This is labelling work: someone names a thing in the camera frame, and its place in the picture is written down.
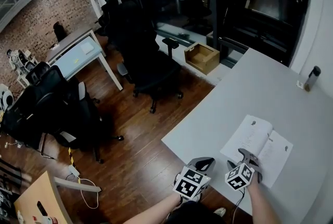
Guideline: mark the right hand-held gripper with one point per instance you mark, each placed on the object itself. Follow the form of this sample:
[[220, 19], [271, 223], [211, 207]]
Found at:
[[239, 176]]

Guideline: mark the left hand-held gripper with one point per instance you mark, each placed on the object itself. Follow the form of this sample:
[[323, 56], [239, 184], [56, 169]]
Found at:
[[191, 184]]

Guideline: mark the white booklet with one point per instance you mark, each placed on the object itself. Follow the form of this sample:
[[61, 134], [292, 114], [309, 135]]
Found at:
[[260, 137]]

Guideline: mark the person's right forearm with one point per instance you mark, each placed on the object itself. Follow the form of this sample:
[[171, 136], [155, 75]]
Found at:
[[261, 204]]

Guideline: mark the person's left forearm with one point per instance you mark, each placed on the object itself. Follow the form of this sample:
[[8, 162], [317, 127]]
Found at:
[[158, 208]]

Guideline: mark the person's white shoe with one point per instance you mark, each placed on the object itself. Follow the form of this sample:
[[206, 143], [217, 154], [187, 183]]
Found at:
[[219, 212]]

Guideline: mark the person's dark trousers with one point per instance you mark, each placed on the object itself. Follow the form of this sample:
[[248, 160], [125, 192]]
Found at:
[[192, 215]]

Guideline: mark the small white card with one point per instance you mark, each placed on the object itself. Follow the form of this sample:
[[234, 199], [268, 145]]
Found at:
[[299, 84]]

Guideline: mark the clear bottle with black cap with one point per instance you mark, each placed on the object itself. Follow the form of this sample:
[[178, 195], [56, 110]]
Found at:
[[312, 78]]

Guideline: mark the open wooden box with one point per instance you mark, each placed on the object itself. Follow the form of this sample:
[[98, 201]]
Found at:
[[201, 57]]

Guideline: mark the grey metal bar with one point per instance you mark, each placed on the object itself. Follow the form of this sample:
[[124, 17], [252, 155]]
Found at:
[[78, 185]]

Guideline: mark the white power adapter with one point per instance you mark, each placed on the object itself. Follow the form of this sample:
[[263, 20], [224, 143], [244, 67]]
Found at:
[[74, 170]]

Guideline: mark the large dark window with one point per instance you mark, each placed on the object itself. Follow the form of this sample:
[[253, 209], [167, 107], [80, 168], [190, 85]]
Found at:
[[260, 14]]

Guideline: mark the black office chair grey armrests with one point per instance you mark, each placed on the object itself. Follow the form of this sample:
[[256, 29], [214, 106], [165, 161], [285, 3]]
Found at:
[[52, 113]]

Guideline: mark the light blue desk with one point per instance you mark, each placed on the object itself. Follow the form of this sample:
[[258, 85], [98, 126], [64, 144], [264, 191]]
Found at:
[[78, 64]]

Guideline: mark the white flat pad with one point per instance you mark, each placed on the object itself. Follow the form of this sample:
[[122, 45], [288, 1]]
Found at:
[[87, 48]]

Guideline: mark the black phone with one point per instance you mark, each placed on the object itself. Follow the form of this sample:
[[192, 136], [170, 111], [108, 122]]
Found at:
[[40, 208]]

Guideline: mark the light wooden desk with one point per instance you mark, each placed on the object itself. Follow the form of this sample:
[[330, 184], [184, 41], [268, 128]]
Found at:
[[33, 197]]

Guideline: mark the brown desk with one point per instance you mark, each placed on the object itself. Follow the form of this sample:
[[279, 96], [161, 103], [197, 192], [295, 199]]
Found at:
[[70, 40]]

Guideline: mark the grey round device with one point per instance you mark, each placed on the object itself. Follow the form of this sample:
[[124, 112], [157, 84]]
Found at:
[[6, 98]]

